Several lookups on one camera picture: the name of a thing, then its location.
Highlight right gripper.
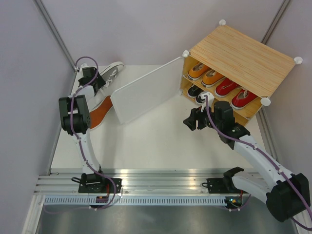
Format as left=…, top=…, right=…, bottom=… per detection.
left=183, top=101, right=222, bottom=131

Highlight black sneaker white laces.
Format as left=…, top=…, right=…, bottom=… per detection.
left=195, top=91, right=207, bottom=105

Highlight grey sneaker orange sole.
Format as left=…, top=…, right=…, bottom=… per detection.
left=87, top=94, right=113, bottom=129

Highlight white cabinet door panel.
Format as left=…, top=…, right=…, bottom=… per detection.
left=111, top=57, right=184, bottom=124

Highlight red sneaker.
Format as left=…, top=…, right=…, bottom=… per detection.
left=231, top=89, right=257, bottom=110
left=214, top=78, right=240, bottom=98

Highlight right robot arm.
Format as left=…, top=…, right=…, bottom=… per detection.
left=183, top=101, right=312, bottom=222

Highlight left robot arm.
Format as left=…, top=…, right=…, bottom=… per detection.
left=58, top=67, right=106, bottom=193

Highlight wooden shoe cabinet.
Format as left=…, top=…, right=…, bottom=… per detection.
left=180, top=19, right=303, bottom=125

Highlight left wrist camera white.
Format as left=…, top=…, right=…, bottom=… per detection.
left=75, top=63, right=89, bottom=73

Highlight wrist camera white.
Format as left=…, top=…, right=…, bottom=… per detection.
left=75, top=63, right=89, bottom=73
left=201, top=91, right=215, bottom=112

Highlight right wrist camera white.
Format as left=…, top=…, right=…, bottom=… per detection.
left=201, top=91, right=215, bottom=112

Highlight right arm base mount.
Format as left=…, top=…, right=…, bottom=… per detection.
left=201, top=177, right=236, bottom=194

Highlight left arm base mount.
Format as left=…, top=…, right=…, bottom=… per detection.
left=71, top=177, right=122, bottom=194

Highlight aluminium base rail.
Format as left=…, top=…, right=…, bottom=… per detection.
left=34, top=168, right=228, bottom=196

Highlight white slotted cable duct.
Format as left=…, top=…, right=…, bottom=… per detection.
left=44, top=195, right=226, bottom=206

